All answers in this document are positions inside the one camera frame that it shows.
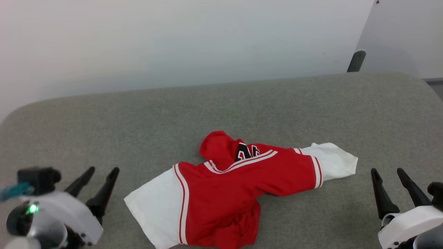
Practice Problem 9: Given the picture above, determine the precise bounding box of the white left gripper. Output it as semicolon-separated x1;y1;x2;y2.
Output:
6;167;120;249

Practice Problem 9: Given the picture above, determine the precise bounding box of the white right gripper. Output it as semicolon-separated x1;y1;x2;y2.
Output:
371;168;443;249

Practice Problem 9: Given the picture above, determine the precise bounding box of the red and white jersey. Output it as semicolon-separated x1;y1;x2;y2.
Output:
124;131;359;249

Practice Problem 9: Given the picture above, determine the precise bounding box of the dark grey metal pole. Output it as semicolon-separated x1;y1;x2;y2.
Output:
347;50;366;73

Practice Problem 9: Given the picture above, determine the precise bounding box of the grey fabric sofa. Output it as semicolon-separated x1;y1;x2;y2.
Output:
0;72;443;249

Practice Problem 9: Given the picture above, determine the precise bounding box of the teal cable connector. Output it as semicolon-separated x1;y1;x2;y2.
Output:
0;183;33;202

